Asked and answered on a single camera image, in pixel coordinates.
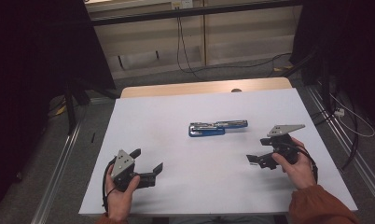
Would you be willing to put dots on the black curtain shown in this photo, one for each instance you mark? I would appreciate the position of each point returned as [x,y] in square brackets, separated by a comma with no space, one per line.
[36,62]
[356,46]

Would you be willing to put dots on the person's left hand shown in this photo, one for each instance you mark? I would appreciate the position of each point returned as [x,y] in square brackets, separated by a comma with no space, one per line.
[120,203]

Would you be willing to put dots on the blue stapler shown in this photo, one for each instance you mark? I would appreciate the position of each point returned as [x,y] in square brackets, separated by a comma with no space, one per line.
[207,132]

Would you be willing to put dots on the black horizontal bar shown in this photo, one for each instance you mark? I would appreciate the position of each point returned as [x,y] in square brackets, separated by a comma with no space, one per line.
[145,17]

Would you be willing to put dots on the aluminium floor rail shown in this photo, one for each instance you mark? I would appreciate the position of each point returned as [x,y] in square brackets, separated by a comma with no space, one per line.
[367,174]
[56,177]

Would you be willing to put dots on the person's right hand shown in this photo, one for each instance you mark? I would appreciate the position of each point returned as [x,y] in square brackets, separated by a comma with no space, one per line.
[302,174]

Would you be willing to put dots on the beige cabinet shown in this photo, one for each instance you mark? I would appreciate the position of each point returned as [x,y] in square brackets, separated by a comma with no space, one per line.
[244,37]

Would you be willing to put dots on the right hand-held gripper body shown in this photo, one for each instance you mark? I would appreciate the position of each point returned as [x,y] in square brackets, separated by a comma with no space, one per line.
[283,144]

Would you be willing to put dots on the white plug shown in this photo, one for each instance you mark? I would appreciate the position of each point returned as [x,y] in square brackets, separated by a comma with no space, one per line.
[339,112]

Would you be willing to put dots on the white table sheet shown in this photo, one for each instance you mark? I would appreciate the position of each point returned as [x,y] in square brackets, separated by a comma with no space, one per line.
[207,180]

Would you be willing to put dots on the white wall socket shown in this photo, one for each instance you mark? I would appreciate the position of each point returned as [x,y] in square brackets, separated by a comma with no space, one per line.
[182,4]

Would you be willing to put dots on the black metal stand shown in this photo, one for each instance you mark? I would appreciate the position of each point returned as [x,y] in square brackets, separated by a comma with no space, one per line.
[70,112]
[325,87]

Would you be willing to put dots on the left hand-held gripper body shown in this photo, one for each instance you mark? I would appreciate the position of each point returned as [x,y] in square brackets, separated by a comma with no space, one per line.
[122,166]

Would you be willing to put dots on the dark round table grommet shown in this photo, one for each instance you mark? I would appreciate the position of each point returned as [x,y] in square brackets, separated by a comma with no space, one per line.
[236,90]

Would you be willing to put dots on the small black stick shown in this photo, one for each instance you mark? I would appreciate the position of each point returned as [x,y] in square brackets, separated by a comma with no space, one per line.
[93,137]

